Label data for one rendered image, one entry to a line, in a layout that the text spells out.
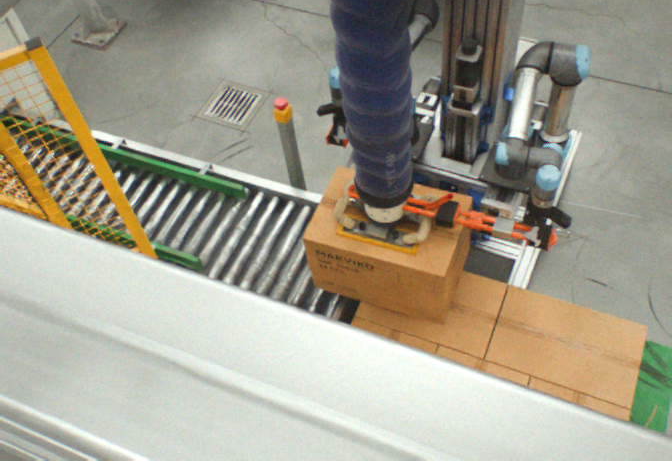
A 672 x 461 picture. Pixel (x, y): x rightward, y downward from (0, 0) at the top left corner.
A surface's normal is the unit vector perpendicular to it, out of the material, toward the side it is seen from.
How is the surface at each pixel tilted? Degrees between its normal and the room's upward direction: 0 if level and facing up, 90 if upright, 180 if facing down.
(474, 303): 0
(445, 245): 1
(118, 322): 0
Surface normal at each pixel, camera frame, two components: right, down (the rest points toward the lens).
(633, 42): -0.10, -0.59
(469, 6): -0.43, 0.75
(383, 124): 0.22, 0.57
